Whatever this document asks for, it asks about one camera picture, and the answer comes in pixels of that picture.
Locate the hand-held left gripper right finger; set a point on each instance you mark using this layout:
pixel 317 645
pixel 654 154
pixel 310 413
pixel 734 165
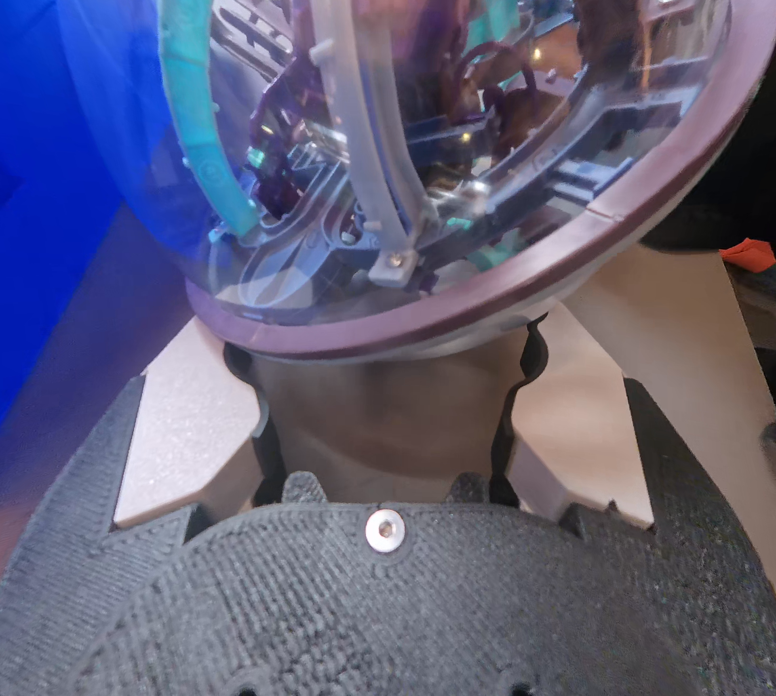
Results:
pixel 582 436

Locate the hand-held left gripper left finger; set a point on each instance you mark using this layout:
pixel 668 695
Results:
pixel 182 442

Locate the clear maze ball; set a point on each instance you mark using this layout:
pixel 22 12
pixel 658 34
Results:
pixel 400 114

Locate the blue plastic tray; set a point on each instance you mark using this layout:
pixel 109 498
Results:
pixel 55 163

